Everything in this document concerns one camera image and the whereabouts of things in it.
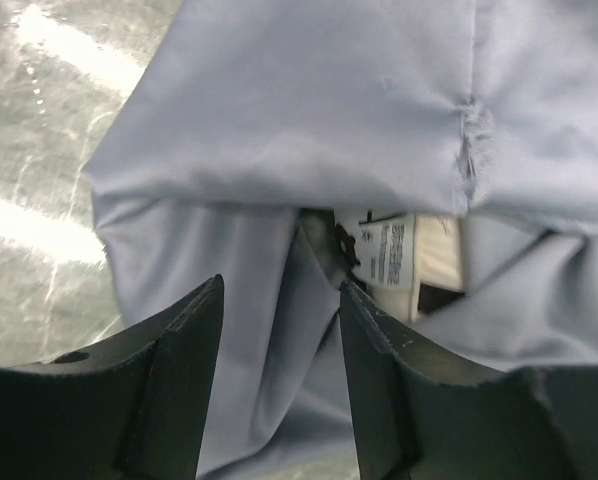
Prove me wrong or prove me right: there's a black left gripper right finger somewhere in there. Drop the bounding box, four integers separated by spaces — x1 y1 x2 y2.
340 283 598 479

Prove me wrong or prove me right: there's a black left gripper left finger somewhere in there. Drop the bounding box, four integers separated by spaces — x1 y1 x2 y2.
0 276 224 479

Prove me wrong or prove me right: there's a grey pillowcase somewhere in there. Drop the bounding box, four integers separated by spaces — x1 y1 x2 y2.
86 1 598 479

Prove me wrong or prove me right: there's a cream pillow with bear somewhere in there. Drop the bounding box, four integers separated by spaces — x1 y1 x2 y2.
334 210 465 324

